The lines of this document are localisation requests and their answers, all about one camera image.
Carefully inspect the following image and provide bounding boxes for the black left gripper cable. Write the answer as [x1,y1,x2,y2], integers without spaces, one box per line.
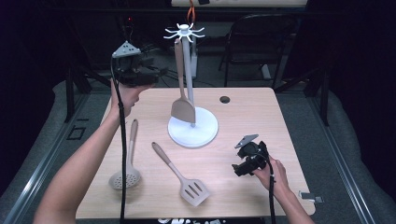
[110,55,128,224]

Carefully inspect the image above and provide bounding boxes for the aluminium floor rail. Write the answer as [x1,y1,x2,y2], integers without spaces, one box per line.
[306,92,377,224]
[3,92,90,224]

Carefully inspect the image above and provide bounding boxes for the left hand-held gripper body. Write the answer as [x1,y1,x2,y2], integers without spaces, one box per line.
[111,40,148,88]

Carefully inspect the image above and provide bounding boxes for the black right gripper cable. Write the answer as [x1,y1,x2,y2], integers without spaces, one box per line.
[264,154,278,224]

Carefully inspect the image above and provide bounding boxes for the white table leg post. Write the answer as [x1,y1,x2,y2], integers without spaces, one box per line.
[190,36,199,78]

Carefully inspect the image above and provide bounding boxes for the beige slotted spatula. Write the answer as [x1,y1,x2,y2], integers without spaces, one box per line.
[151,141,211,207]

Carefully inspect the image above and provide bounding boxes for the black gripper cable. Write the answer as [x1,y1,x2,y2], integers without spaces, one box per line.
[264,154,278,224]
[110,55,128,224]

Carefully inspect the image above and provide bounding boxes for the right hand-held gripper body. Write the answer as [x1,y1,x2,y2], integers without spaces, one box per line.
[233,133,269,171]

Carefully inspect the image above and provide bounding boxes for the beige solid spatula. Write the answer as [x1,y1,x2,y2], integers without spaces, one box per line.
[170,37,197,124]

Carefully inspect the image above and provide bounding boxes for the beige background table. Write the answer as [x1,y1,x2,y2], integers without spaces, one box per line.
[171,0,309,7]

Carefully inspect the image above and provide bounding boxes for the black metal frame stand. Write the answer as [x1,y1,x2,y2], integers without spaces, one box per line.
[274,66,331,127]
[64,62,120,124]

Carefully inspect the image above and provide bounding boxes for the black folding chair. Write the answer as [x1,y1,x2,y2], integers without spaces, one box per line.
[218,13,298,90]

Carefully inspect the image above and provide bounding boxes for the person's right hand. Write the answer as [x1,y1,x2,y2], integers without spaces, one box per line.
[252,155,290,198]

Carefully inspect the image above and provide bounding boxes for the beige perforated skimmer spoon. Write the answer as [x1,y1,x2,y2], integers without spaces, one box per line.
[107,119,142,190]

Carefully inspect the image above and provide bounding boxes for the orange strap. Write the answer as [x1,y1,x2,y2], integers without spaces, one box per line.
[186,0,196,24]

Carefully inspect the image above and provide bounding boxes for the grey metal floor piece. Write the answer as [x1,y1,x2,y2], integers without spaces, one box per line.
[298,190,325,204]

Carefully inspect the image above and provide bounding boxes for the small white parts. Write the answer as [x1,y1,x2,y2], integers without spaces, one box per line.
[158,217,232,224]

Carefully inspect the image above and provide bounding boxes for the person's left hand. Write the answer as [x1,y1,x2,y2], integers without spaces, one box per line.
[109,79,153,116]

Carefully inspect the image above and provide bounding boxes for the white utensil stand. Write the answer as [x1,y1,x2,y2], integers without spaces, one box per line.
[163,22,219,149]

